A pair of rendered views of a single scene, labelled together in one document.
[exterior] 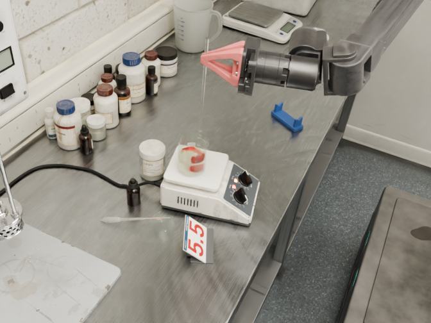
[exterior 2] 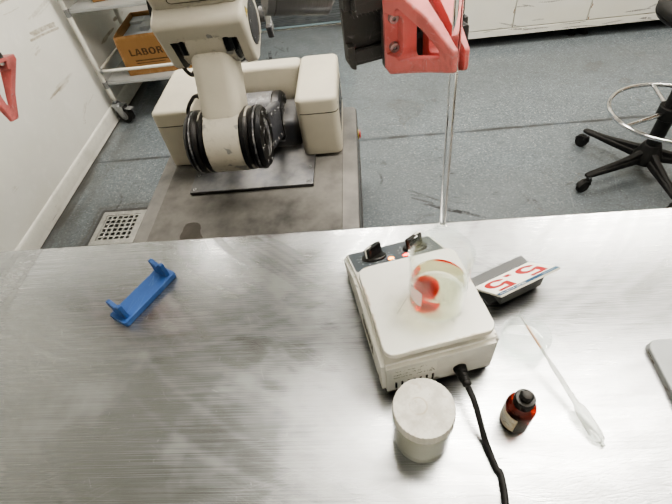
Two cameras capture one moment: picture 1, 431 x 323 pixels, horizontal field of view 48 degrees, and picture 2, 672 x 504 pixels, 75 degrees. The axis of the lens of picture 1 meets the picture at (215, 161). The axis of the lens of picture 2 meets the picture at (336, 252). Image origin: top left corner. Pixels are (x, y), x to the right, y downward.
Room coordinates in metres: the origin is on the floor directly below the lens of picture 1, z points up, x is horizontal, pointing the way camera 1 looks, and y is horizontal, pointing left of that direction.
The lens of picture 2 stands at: (0.93, 0.28, 1.24)
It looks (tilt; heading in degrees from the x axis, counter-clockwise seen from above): 48 degrees down; 256
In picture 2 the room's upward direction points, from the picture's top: 9 degrees counter-clockwise
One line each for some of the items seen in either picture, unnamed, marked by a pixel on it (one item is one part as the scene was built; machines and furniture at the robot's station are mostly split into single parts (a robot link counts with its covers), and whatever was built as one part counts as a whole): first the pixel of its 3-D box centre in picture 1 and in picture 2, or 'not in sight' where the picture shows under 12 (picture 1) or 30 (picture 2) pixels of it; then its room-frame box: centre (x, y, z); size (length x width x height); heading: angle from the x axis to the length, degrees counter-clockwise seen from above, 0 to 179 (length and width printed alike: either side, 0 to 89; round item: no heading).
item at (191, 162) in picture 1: (193, 155); (438, 277); (0.77, 0.05, 0.88); 0.07 x 0.06 x 0.08; 53
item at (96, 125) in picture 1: (96, 127); not in sight; (0.95, 0.30, 0.78); 0.05 x 0.05 x 0.05
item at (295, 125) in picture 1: (287, 115); (140, 289); (1.10, -0.18, 0.77); 0.10 x 0.03 x 0.04; 39
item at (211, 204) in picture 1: (207, 184); (413, 302); (0.77, 0.01, 0.79); 0.22 x 0.13 x 0.08; 81
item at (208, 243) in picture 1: (199, 238); (511, 275); (0.63, 0.02, 0.77); 0.09 x 0.06 x 0.04; 4
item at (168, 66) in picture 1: (166, 61); not in sight; (1.30, 0.18, 0.79); 0.07 x 0.07 x 0.07
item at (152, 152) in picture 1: (152, 160); (422, 422); (0.83, 0.14, 0.79); 0.06 x 0.06 x 0.08
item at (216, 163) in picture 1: (197, 167); (422, 298); (0.78, 0.04, 0.83); 0.12 x 0.12 x 0.01; 81
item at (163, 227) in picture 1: (162, 224); (525, 338); (0.67, 0.10, 0.76); 0.06 x 0.06 x 0.02
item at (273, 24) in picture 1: (262, 20); not in sight; (1.70, -0.12, 0.77); 0.26 x 0.19 x 0.05; 65
